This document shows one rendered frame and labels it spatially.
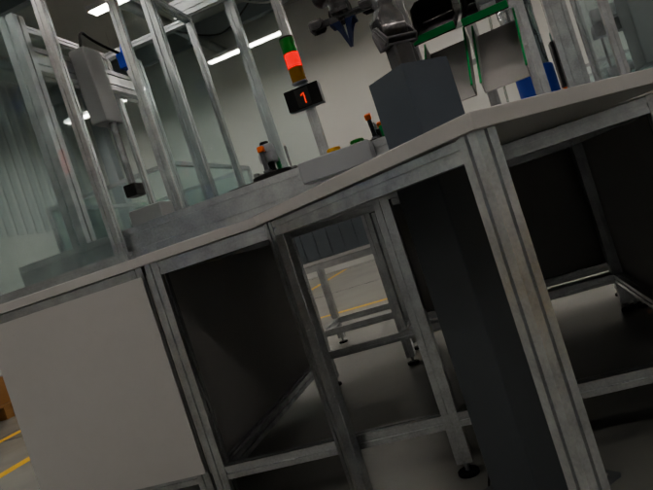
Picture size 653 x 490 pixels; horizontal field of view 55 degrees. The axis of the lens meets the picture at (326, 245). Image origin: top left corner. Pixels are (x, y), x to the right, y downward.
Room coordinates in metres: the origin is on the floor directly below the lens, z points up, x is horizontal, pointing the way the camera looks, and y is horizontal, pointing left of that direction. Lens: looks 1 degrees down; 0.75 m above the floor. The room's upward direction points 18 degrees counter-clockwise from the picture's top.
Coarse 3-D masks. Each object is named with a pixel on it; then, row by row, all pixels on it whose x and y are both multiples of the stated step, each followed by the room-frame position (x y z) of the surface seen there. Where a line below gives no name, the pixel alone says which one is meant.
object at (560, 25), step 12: (540, 0) 2.80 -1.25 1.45; (552, 0) 2.77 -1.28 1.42; (564, 0) 2.76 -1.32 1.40; (552, 12) 2.77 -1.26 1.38; (564, 12) 2.76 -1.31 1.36; (552, 24) 2.78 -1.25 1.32; (564, 24) 2.76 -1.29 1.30; (552, 36) 2.80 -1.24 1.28; (564, 36) 2.77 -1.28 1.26; (564, 48) 2.77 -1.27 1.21; (576, 48) 2.76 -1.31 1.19; (564, 60) 2.78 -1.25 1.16; (576, 60) 2.76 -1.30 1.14; (564, 72) 2.79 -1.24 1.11; (576, 72) 2.77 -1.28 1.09; (576, 84) 2.77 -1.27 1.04
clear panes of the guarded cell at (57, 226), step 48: (0, 0) 1.98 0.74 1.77; (0, 48) 2.00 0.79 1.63; (0, 96) 2.01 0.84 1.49; (48, 96) 1.97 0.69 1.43; (0, 144) 2.03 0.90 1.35; (48, 144) 1.98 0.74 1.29; (96, 144) 2.93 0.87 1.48; (144, 144) 3.24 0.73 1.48; (0, 192) 2.04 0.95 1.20; (48, 192) 2.00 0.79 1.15; (0, 240) 2.06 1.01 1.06; (48, 240) 2.01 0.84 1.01; (96, 240) 1.97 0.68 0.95; (0, 288) 2.07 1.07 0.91
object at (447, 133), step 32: (544, 96) 1.04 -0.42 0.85; (576, 96) 1.08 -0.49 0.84; (608, 96) 1.18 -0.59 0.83; (448, 128) 1.01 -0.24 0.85; (480, 128) 0.98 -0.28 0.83; (512, 128) 1.20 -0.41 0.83; (544, 128) 1.54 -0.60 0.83; (384, 160) 1.17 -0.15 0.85; (320, 192) 1.40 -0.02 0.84; (256, 224) 1.74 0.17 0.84
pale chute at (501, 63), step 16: (496, 32) 1.90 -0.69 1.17; (512, 32) 1.86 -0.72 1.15; (480, 48) 1.90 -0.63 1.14; (496, 48) 1.86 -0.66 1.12; (512, 48) 1.82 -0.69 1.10; (480, 64) 1.82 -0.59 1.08; (496, 64) 1.81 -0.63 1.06; (512, 64) 1.77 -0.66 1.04; (528, 64) 1.71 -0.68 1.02; (480, 80) 1.74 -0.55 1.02; (496, 80) 1.77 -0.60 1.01; (512, 80) 1.73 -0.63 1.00
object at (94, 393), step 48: (96, 288) 1.95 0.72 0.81; (144, 288) 1.90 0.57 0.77; (0, 336) 2.04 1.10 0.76; (48, 336) 2.00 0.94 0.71; (96, 336) 1.96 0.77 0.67; (144, 336) 1.92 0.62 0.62; (48, 384) 2.01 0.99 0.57; (96, 384) 1.97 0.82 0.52; (144, 384) 1.93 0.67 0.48; (48, 432) 2.03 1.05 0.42; (96, 432) 1.98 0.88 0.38; (144, 432) 1.94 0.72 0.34; (192, 432) 1.91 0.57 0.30; (48, 480) 2.04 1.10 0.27; (96, 480) 2.00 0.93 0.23; (144, 480) 1.96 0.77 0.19; (192, 480) 1.93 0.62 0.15
